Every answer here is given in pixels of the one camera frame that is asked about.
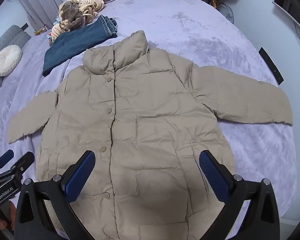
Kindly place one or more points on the person's left hand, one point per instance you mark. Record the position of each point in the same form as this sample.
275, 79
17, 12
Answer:
7, 217

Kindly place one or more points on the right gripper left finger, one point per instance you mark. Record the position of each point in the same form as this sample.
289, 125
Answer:
32, 219

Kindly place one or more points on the striped and brown clothes pile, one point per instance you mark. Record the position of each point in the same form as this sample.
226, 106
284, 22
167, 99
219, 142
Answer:
75, 14

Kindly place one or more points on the grey curtain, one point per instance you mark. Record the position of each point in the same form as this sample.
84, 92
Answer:
41, 12

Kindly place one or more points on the beige puffer jacket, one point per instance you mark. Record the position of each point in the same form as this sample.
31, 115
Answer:
147, 115

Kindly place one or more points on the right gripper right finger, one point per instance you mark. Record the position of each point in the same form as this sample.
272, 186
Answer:
261, 220

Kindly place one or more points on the folded blue denim jeans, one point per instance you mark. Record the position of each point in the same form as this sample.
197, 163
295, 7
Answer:
70, 44

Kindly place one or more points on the round cream pleated cushion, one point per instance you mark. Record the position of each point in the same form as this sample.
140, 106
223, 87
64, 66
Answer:
9, 59

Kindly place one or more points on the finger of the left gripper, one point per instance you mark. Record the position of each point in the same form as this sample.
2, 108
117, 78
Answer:
6, 157
18, 169

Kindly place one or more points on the lavender fleece bed blanket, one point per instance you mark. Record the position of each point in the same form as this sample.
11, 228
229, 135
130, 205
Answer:
190, 29

